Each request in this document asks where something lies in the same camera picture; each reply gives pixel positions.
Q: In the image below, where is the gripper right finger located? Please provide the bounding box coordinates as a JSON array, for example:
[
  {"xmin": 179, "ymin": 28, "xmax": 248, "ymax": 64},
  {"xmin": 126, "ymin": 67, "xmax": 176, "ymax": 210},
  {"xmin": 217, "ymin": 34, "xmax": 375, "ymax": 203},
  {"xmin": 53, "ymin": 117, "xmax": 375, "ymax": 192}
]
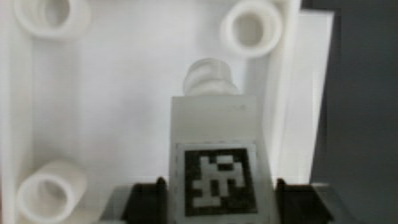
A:
[{"xmin": 275, "ymin": 179, "xmax": 334, "ymax": 224}]

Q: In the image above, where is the white table leg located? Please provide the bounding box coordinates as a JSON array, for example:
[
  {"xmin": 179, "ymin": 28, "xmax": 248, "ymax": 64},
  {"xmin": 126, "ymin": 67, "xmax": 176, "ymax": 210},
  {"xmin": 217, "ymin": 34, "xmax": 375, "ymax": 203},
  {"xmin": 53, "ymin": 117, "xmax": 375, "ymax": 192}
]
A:
[{"xmin": 169, "ymin": 58, "xmax": 280, "ymax": 224}]

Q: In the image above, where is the white square tabletop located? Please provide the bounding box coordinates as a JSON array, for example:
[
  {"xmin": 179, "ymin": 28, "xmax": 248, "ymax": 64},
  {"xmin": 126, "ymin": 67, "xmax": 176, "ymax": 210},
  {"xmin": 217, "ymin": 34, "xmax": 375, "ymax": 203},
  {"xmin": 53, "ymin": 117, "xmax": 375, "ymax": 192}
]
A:
[{"xmin": 0, "ymin": 0, "xmax": 334, "ymax": 224}]

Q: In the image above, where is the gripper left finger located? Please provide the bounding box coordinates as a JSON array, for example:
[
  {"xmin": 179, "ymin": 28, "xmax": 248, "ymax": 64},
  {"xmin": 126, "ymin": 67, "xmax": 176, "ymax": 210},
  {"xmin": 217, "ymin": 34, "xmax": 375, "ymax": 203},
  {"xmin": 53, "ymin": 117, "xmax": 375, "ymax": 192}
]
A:
[{"xmin": 121, "ymin": 178, "xmax": 167, "ymax": 224}]

